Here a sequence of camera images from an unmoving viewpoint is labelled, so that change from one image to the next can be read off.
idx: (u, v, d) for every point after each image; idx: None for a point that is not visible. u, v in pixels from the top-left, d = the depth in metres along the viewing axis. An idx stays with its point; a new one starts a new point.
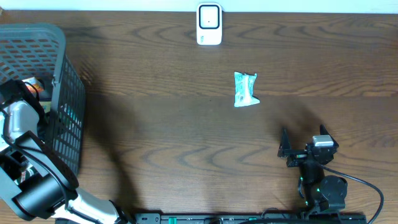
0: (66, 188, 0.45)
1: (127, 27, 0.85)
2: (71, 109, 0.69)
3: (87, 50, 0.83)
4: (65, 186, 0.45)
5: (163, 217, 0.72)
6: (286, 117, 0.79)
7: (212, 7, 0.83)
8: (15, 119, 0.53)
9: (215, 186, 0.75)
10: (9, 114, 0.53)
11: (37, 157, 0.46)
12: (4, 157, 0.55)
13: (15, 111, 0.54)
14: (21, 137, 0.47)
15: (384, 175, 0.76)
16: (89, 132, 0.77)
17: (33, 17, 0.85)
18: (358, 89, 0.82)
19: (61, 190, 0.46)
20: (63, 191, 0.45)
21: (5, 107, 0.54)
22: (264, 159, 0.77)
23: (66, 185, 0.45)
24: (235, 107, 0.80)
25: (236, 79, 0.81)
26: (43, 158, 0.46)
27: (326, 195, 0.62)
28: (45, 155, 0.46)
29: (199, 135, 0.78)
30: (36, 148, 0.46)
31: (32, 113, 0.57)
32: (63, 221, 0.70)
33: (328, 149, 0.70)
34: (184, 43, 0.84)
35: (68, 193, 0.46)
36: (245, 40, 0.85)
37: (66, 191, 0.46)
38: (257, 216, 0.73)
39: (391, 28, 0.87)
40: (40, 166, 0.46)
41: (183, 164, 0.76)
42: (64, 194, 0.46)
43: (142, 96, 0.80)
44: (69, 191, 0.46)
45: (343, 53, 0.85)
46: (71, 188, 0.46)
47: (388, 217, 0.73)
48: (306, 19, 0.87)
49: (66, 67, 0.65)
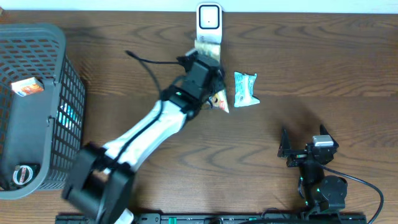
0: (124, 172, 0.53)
1: (128, 27, 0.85)
2: (71, 108, 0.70)
3: (87, 50, 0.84)
4: (127, 172, 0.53)
5: (163, 217, 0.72)
6: (286, 117, 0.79)
7: (212, 7, 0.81)
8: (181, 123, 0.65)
9: (215, 186, 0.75)
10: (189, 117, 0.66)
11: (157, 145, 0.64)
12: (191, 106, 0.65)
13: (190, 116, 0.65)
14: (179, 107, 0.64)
15: (384, 175, 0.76)
16: (90, 132, 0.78)
17: (33, 17, 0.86)
18: (358, 90, 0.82)
19: (125, 168, 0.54)
20: (124, 172, 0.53)
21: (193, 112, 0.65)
22: (263, 159, 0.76)
23: (125, 173, 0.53)
24: (235, 108, 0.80)
25: (236, 79, 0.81)
26: (156, 140, 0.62)
27: (326, 195, 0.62)
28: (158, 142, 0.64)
29: (199, 135, 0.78)
30: (163, 128, 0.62)
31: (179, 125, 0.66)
32: (76, 221, 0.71)
33: (327, 149, 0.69)
34: (185, 43, 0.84)
35: (124, 172, 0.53)
36: (245, 41, 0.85)
37: (120, 175, 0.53)
38: (257, 216, 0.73)
39: (390, 28, 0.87)
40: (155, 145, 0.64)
41: (183, 164, 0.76)
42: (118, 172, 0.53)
43: (143, 96, 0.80)
44: (120, 172, 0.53)
45: (343, 53, 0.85)
46: (121, 173, 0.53)
47: (388, 217, 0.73)
48: (306, 19, 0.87)
49: (66, 67, 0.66)
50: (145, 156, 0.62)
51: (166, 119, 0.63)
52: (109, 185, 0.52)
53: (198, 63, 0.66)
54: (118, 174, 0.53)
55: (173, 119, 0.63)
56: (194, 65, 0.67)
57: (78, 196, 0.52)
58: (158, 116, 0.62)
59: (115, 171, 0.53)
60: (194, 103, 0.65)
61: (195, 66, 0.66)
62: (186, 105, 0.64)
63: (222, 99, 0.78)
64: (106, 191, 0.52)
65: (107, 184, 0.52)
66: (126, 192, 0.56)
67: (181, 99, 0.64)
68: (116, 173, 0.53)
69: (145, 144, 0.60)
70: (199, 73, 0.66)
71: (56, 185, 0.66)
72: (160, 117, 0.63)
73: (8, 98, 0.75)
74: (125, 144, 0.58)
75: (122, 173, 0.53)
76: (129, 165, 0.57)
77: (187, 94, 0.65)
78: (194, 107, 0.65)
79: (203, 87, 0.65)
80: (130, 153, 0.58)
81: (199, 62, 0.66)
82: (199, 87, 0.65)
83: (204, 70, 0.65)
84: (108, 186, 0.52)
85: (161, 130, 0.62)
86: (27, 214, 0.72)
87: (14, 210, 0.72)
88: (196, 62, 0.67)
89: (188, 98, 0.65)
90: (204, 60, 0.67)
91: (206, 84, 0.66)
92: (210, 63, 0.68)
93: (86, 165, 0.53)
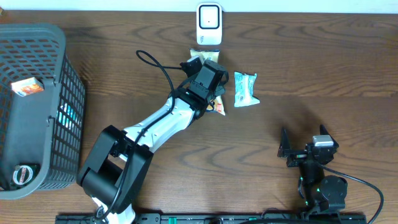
0: (143, 153, 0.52)
1: (128, 26, 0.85)
2: (71, 108, 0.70)
3: (87, 50, 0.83)
4: (146, 154, 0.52)
5: (164, 217, 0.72)
6: (286, 117, 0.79)
7: (212, 7, 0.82)
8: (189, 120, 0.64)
9: (215, 186, 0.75)
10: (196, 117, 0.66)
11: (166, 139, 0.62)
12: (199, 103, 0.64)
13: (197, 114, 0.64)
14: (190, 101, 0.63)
15: (384, 175, 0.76)
16: (90, 132, 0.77)
17: (33, 17, 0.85)
18: (358, 90, 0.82)
19: (143, 152, 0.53)
20: (143, 153, 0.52)
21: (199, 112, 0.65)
22: (263, 159, 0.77)
23: (145, 155, 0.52)
24: (235, 108, 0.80)
25: (236, 79, 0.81)
26: (168, 131, 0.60)
27: (326, 195, 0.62)
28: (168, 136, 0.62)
29: (199, 136, 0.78)
30: (176, 121, 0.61)
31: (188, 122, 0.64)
32: (76, 221, 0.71)
33: (328, 149, 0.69)
34: (185, 43, 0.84)
35: (143, 153, 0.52)
36: (245, 41, 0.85)
37: (140, 155, 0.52)
38: (257, 216, 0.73)
39: (390, 28, 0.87)
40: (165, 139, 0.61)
41: (183, 164, 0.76)
42: (137, 153, 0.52)
43: (143, 95, 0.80)
44: (139, 153, 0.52)
45: (343, 53, 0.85)
46: (140, 154, 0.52)
47: (388, 217, 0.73)
48: (306, 19, 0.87)
49: (66, 67, 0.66)
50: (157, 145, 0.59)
51: (178, 112, 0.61)
52: (129, 165, 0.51)
53: (206, 67, 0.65)
54: (136, 156, 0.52)
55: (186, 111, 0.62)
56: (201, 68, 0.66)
57: (94, 179, 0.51)
58: (171, 109, 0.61)
59: (133, 152, 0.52)
60: (201, 103, 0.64)
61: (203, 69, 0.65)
62: (194, 103, 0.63)
63: (219, 102, 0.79)
64: (125, 170, 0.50)
65: (127, 165, 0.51)
66: (142, 177, 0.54)
67: (189, 99, 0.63)
68: (134, 154, 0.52)
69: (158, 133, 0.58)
70: (206, 76, 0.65)
71: (56, 185, 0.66)
72: (173, 110, 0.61)
73: (8, 98, 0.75)
74: (142, 130, 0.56)
75: (140, 155, 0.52)
76: (147, 147, 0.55)
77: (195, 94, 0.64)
78: (201, 107, 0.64)
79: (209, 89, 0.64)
80: (148, 137, 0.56)
81: (206, 66, 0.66)
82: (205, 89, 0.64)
83: (212, 73, 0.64)
84: (126, 168, 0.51)
85: (175, 123, 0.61)
86: (27, 214, 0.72)
87: (14, 210, 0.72)
88: (203, 66, 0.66)
89: (195, 99, 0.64)
90: (212, 64, 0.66)
91: (213, 88, 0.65)
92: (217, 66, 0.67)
93: (106, 147, 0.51)
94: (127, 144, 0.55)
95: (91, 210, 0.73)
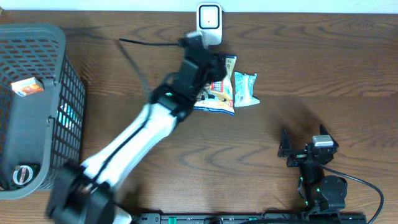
0: (97, 200, 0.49)
1: (128, 27, 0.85)
2: (71, 108, 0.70)
3: (87, 50, 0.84)
4: (99, 203, 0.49)
5: (163, 217, 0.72)
6: (286, 117, 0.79)
7: (212, 7, 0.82)
8: (169, 127, 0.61)
9: (215, 186, 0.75)
10: (178, 121, 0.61)
11: (141, 155, 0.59)
12: (183, 102, 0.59)
13: (178, 117, 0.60)
14: (167, 109, 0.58)
15: (383, 175, 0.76)
16: (89, 132, 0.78)
17: (33, 17, 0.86)
18: (358, 90, 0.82)
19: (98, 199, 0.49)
20: (97, 200, 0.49)
21: (181, 114, 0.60)
22: (264, 159, 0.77)
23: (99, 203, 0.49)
24: (235, 108, 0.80)
25: (236, 79, 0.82)
26: (143, 149, 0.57)
27: (326, 195, 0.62)
28: (144, 153, 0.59)
29: (199, 136, 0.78)
30: (150, 135, 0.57)
31: (168, 129, 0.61)
32: None
33: (327, 149, 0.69)
34: None
35: (96, 198, 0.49)
36: (245, 41, 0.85)
37: (92, 203, 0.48)
38: (257, 216, 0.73)
39: (391, 28, 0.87)
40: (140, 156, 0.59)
41: (183, 164, 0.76)
42: (91, 200, 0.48)
43: (143, 96, 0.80)
44: (93, 200, 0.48)
45: (343, 53, 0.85)
46: (93, 202, 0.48)
47: (388, 217, 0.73)
48: (306, 19, 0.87)
49: (66, 67, 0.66)
50: (131, 166, 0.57)
51: (153, 125, 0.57)
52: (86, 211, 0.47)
53: (188, 60, 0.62)
54: (91, 201, 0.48)
55: (159, 128, 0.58)
56: (183, 62, 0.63)
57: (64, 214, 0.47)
58: (145, 122, 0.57)
59: (89, 196, 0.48)
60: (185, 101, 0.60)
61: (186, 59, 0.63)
62: (176, 106, 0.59)
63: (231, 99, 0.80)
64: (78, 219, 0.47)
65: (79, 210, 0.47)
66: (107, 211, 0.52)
67: (171, 101, 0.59)
68: (89, 200, 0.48)
69: (130, 155, 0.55)
70: (189, 70, 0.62)
71: None
72: (147, 123, 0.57)
73: (8, 98, 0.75)
74: (106, 162, 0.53)
75: (99, 196, 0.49)
76: (112, 182, 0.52)
77: (178, 94, 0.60)
78: (186, 107, 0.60)
79: (194, 84, 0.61)
80: (111, 172, 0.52)
81: (190, 58, 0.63)
82: (189, 84, 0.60)
83: (196, 65, 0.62)
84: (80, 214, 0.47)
85: (148, 137, 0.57)
86: (27, 214, 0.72)
87: (14, 210, 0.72)
88: (185, 59, 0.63)
89: (178, 98, 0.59)
90: (196, 53, 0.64)
91: (199, 81, 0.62)
92: (202, 56, 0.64)
93: (62, 187, 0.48)
94: (87, 177, 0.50)
95: None
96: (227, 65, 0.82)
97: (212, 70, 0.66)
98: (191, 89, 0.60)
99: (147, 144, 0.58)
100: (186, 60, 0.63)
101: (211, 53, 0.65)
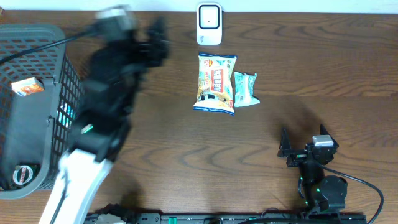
0: None
1: None
2: (71, 109, 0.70)
3: (87, 50, 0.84)
4: None
5: (163, 217, 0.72)
6: (286, 117, 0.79)
7: (212, 7, 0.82)
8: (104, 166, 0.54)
9: (215, 186, 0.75)
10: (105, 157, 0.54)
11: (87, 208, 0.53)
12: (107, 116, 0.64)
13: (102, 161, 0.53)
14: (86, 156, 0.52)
15: (383, 175, 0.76)
16: None
17: (33, 17, 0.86)
18: (358, 90, 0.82)
19: None
20: None
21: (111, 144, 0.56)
22: (264, 159, 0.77)
23: None
24: (235, 108, 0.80)
25: (236, 79, 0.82)
26: (80, 210, 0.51)
27: (326, 195, 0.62)
28: (86, 208, 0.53)
29: (199, 136, 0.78)
30: (80, 194, 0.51)
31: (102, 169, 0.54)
32: None
33: (328, 149, 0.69)
34: (185, 43, 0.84)
35: None
36: (245, 41, 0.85)
37: None
38: (257, 216, 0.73)
39: (391, 28, 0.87)
40: (85, 211, 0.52)
41: (183, 164, 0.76)
42: None
43: (143, 96, 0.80)
44: None
45: (342, 53, 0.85)
46: None
47: (388, 217, 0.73)
48: (306, 19, 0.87)
49: (66, 67, 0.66)
50: None
51: (76, 184, 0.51)
52: None
53: (91, 81, 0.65)
54: None
55: (84, 182, 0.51)
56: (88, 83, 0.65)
57: None
58: (64, 188, 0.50)
59: None
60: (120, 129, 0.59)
61: (103, 79, 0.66)
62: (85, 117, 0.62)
63: (231, 99, 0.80)
64: None
65: None
66: None
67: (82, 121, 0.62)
68: None
69: None
70: (97, 87, 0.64)
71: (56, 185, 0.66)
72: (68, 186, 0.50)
73: (8, 98, 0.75)
74: None
75: None
76: None
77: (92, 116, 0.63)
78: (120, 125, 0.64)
79: (104, 100, 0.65)
80: None
81: (94, 81, 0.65)
82: (99, 102, 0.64)
83: (101, 85, 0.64)
84: None
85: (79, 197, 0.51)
86: (27, 214, 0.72)
87: (14, 210, 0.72)
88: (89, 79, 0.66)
89: (92, 117, 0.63)
90: (111, 68, 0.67)
91: (111, 96, 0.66)
92: (105, 73, 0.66)
93: None
94: None
95: (91, 210, 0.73)
96: (227, 65, 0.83)
97: (132, 68, 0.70)
98: (112, 108, 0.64)
99: (84, 199, 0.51)
100: (92, 81, 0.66)
101: (115, 58, 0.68)
